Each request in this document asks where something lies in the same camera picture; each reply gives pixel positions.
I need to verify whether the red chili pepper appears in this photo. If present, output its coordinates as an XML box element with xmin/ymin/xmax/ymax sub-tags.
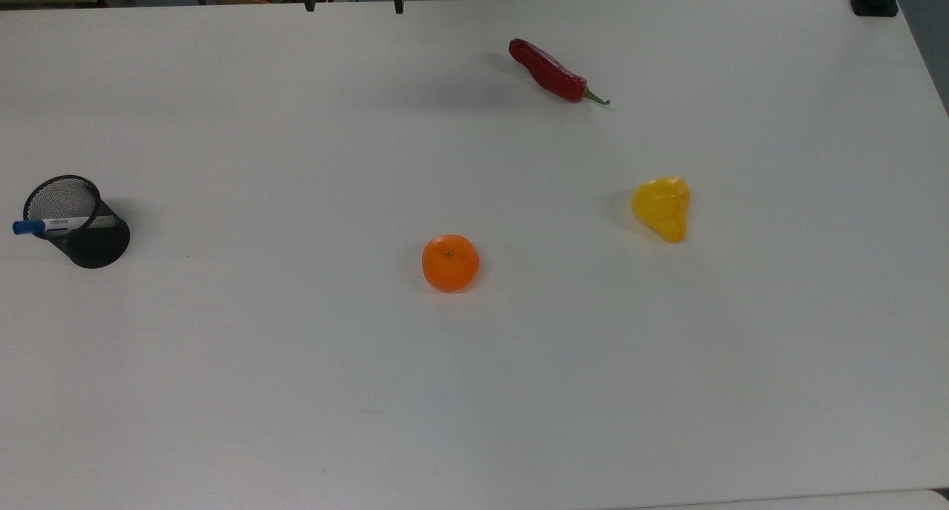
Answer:
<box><xmin>508</xmin><ymin>38</ymin><xmax>611</xmax><ymax>106</ymax></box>

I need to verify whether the blue capped white marker pen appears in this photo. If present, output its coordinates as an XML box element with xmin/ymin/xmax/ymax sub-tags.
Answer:
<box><xmin>13</xmin><ymin>215</ymin><xmax>119</xmax><ymax>236</ymax></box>

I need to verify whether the orange mandarin fruit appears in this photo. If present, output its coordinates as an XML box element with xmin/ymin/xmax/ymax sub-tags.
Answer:
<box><xmin>422</xmin><ymin>234</ymin><xmax>480</xmax><ymax>294</ymax></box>

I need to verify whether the black mesh pen cup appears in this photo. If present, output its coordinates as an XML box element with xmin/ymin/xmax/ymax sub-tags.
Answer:
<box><xmin>22</xmin><ymin>174</ymin><xmax>131</xmax><ymax>269</ymax></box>

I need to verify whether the yellow bell pepper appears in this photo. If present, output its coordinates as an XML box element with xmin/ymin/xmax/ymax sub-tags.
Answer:
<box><xmin>632</xmin><ymin>176</ymin><xmax>691</xmax><ymax>244</ymax></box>

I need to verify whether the white adjacent table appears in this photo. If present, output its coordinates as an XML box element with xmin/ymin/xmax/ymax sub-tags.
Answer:
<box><xmin>623</xmin><ymin>489</ymin><xmax>949</xmax><ymax>510</ymax></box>

